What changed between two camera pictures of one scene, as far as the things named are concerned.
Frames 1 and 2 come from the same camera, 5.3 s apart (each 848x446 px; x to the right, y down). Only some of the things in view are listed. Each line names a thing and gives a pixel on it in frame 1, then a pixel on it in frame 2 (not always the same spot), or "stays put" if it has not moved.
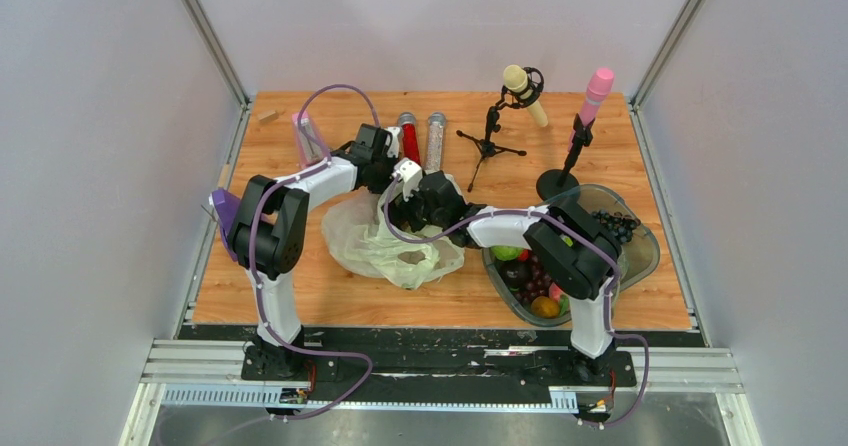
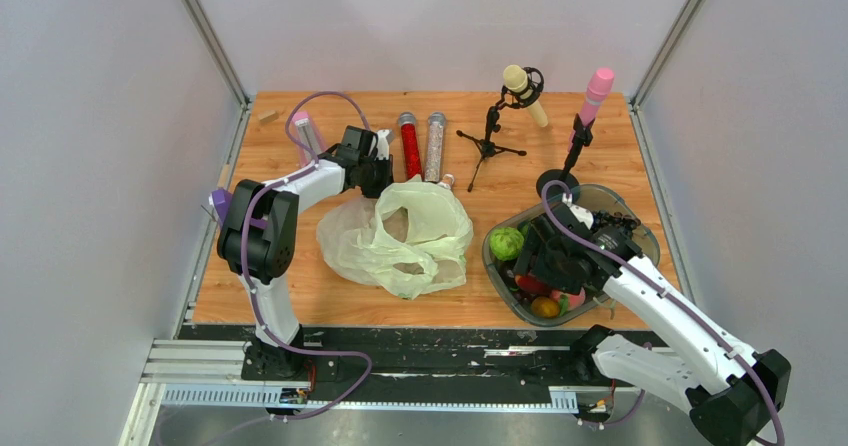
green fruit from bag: [506, 252] stays put
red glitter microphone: [410, 140] stays put
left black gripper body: [384, 168] stays put
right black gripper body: [416, 209] -> [547, 264]
